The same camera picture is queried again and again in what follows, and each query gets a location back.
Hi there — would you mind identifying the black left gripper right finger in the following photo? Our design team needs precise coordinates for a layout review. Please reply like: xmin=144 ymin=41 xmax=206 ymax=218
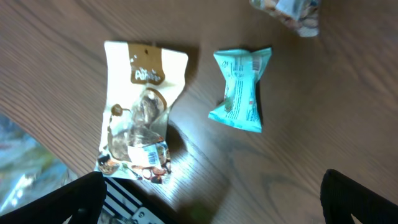
xmin=320 ymin=169 xmax=397 ymax=224

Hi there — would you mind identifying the teal snack packet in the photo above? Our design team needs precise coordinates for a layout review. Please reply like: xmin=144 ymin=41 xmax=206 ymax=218
xmin=208 ymin=47 xmax=272 ymax=133

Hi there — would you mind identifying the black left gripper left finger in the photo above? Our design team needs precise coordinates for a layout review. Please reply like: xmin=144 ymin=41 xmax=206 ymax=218
xmin=1 ymin=172 xmax=106 ymax=224

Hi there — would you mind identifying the beige brown-label snack pouch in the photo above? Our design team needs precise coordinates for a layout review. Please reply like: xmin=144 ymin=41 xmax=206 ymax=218
xmin=95 ymin=40 xmax=188 ymax=184

